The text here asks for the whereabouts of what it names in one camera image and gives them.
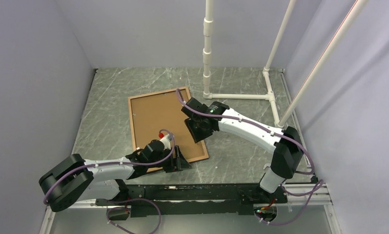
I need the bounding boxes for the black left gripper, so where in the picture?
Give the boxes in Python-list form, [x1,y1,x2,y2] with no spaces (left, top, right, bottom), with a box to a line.
[147,144,191,173]

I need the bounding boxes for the blue photo frame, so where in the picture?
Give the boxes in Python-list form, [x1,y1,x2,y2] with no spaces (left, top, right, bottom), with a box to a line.
[128,89,209,163]

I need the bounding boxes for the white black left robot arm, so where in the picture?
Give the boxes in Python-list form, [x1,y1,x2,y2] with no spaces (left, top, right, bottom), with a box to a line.
[39,136,191,212]

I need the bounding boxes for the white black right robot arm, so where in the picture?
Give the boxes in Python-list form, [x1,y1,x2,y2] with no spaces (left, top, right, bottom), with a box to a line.
[181,98,304,202]

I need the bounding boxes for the white PVC pipe stand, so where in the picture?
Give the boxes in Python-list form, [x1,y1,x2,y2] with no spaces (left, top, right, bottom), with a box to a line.
[202,0,369,132]

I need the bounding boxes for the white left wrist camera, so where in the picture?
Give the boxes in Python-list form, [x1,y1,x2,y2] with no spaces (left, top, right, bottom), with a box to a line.
[159,129,175,149]

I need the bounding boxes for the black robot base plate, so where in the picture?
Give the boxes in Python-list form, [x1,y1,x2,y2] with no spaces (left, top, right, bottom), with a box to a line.
[95,183,287,217]

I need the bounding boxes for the aluminium rail frame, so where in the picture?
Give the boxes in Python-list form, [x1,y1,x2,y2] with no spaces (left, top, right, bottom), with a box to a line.
[39,68,342,234]

